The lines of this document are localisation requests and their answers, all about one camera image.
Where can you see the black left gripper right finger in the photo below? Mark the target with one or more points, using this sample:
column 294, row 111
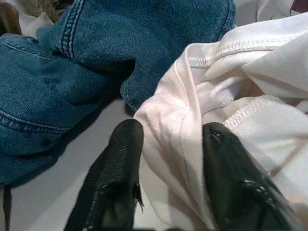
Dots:
column 238, row 183

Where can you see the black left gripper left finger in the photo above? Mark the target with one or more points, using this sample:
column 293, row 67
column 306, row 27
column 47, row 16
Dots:
column 115, row 173

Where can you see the white shirt brown print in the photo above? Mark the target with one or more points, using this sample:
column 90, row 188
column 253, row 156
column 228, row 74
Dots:
column 36, row 25

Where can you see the white shirt red print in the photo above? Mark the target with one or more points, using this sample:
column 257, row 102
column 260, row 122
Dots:
column 264, row 79

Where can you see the blue denim jeans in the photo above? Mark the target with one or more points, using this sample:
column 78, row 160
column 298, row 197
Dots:
column 72, row 72

